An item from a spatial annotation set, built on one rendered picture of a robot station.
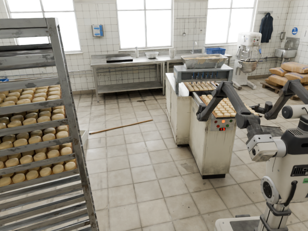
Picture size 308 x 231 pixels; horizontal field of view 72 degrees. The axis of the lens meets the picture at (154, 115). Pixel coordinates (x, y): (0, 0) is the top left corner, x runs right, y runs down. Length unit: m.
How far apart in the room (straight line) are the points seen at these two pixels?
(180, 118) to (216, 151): 0.75
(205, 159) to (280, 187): 1.28
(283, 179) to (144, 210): 1.47
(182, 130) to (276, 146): 2.04
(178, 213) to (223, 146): 0.87
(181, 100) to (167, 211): 1.37
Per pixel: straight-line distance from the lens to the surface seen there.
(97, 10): 5.58
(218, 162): 2.62
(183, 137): 3.14
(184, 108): 2.93
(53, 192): 1.20
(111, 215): 2.42
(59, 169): 1.16
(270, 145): 1.17
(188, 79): 2.87
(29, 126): 1.01
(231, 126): 2.38
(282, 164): 1.31
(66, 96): 0.92
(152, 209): 2.41
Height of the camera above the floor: 1.82
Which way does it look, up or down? 25 degrees down
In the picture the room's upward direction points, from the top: 1 degrees counter-clockwise
